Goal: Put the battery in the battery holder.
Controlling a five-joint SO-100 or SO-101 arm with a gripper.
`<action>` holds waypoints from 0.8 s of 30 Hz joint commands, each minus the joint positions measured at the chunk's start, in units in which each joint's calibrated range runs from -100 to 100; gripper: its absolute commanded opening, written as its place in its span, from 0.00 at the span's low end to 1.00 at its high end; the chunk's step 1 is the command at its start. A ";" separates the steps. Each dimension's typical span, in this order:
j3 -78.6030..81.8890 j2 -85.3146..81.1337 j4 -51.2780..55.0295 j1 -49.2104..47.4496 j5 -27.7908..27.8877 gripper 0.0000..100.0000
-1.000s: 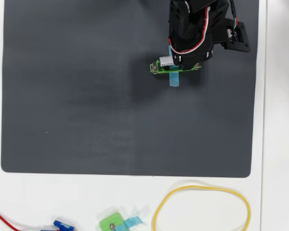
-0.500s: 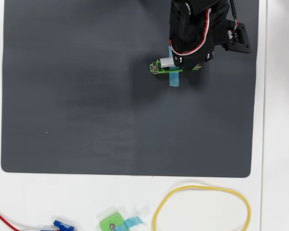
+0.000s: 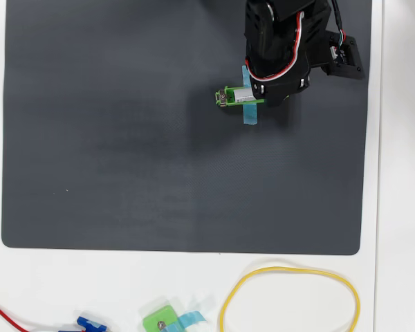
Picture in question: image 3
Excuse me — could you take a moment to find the small green printed block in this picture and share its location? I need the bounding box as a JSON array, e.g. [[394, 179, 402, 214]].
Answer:
[[142, 304, 187, 332]]

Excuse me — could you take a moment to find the red wire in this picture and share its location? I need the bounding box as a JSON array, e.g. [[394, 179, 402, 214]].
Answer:
[[0, 296, 30, 332]]

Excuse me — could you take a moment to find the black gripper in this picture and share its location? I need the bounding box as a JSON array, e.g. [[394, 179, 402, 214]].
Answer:
[[245, 40, 312, 109]]

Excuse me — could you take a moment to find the green battery holder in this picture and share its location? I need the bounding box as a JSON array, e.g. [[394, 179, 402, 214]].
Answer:
[[214, 85, 266, 110]]

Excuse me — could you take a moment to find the white AA battery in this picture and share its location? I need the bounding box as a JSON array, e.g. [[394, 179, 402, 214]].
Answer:
[[232, 86, 254, 104]]

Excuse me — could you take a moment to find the yellow rubber band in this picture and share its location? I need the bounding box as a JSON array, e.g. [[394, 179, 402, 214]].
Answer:
[[219, 265, 361, 332]]

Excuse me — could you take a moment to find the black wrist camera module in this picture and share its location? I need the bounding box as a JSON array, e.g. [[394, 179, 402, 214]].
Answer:
[[309, 29, 366, 81]]

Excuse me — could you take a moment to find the short blue tape piece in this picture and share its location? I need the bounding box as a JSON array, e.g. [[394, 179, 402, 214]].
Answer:
[[165, 310, 208, 332]]

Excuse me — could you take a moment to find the black camera cable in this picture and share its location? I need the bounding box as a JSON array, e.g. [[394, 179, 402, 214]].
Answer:
[[331, 0, 347, 41]]

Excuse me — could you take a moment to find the dark grey mat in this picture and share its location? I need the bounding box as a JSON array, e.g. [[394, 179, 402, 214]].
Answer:
[[0, 0, 374, 257]]

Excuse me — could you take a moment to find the blue masking tape strip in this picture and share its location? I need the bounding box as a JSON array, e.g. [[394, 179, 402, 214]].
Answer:
[[241, 64, 259, 125]]

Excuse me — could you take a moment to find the blue connector clip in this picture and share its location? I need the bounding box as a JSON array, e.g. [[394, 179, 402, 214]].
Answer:
[[76, 315, 108, 332]]

